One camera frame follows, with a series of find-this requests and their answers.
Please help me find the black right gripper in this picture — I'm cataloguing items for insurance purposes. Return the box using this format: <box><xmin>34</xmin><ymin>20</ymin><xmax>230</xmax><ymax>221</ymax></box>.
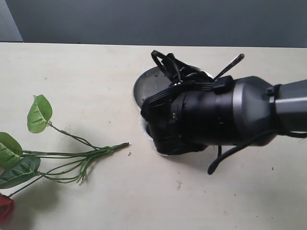
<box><xmin>141</xmin><ymin>92</ymin><xmax>206</xmax><ymax>155</ymax></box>

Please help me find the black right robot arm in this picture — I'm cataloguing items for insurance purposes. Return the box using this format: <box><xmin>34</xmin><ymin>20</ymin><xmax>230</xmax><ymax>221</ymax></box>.
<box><xmin>141</xmin><ymin>76</ymin><xmax>307</xmax><ymax>156</ymax></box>

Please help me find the round stainless steel plate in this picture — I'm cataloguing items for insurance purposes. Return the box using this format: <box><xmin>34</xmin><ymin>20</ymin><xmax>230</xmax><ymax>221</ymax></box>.
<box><xmin>133</xmin><ymin>66</ymin><xmax>214</xmax><ymax>109</ymax></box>

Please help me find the artificial anthurium plant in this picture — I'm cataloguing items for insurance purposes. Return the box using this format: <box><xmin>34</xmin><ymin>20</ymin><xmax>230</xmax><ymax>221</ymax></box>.
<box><xmin>0</xmin><ymin>94</ymin><xmax>129</xmax><ymax>223</ymax></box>

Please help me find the small metal spork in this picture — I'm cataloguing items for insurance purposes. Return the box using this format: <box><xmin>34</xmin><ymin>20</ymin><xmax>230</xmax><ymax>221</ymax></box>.
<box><xmin>214</xmin><ymin>53</ymin><xmax>245</xmax><ymax>80</ymax></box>

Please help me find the white scalloped plastic pot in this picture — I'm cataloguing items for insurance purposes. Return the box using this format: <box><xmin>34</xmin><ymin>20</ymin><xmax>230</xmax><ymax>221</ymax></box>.
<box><xmin>141</xmin><ymin>117</ymin><xmax>173</xmax><ymax>157</ymax></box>

